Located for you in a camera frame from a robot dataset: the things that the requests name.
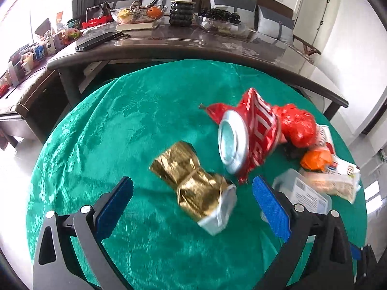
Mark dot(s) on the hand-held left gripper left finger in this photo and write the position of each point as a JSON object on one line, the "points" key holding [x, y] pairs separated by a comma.
{"points": [[116, 205]]}

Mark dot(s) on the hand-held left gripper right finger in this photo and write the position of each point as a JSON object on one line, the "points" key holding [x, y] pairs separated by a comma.
{"points": [[272, 208]]}

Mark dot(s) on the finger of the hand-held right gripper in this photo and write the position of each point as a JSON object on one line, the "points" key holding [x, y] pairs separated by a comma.
{"points": [[356, 250]]}

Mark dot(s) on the gold foil packet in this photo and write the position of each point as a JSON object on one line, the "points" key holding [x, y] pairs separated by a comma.
{"points": [[196, 187]]}

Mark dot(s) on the red plastic bag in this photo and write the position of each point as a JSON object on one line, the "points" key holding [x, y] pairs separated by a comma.
{"points": [[297, 123]]}

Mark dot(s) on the clear plastic box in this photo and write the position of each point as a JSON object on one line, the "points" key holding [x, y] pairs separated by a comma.
{"points": [[302, 191]]}

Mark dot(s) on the orange wrapper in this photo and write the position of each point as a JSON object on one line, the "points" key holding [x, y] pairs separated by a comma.
{"points": [[316, 159]]}

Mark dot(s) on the white and red snack packet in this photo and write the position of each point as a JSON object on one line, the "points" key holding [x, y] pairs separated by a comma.
{"points": [[341, 184]]}

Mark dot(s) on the crushed red soda can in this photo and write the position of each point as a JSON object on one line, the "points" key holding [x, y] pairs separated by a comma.
{"points": [[242, 139]]}

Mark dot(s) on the green tablecloth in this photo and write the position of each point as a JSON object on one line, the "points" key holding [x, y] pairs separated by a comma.
{"points": [[127, 120]]}

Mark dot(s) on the wooden armrest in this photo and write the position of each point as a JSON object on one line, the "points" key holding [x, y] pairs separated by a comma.
{"points": [[307, 46]]}

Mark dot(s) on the scissors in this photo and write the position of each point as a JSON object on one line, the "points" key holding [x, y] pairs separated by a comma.
{"points": [[122, 36]]}

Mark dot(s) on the dark dining table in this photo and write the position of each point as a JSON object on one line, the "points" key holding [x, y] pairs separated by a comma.
{"points": [[181, 43]]}

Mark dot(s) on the colourful toy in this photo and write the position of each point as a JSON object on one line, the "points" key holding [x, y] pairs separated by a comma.
{"points": [[72, 33]]}

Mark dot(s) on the book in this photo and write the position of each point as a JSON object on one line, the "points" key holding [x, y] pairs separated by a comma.
{"points": [[136, 26]]}

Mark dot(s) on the grey cushion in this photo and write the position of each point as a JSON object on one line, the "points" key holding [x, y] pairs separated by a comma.
{"points": [[275, 24], [232, 4]]}

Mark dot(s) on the red box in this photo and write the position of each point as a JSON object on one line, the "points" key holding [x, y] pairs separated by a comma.
{"points": [[95, 21]]}

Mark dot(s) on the glass fruit bowl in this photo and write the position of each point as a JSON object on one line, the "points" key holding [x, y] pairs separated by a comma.
{"points": [[136, 15]]}

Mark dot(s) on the glass bowl of dark grapes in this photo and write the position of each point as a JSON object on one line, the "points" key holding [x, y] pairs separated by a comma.
{"points": [[220, 21]]}

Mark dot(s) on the dark handbag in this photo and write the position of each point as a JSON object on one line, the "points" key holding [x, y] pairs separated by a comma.
{"points": [[96, 11]]}

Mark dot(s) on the black bubbled plant pot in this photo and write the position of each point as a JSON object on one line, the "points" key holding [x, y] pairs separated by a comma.
{"points": [[180, 13]]}

